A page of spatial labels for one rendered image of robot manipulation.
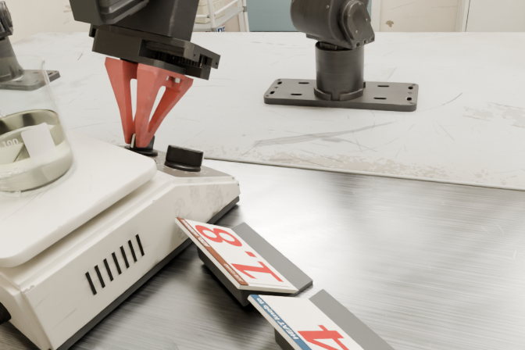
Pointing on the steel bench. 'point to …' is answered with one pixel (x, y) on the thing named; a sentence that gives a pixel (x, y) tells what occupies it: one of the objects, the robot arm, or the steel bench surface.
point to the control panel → (184, 171)
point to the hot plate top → (71, 198)
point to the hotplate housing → (108, 258)
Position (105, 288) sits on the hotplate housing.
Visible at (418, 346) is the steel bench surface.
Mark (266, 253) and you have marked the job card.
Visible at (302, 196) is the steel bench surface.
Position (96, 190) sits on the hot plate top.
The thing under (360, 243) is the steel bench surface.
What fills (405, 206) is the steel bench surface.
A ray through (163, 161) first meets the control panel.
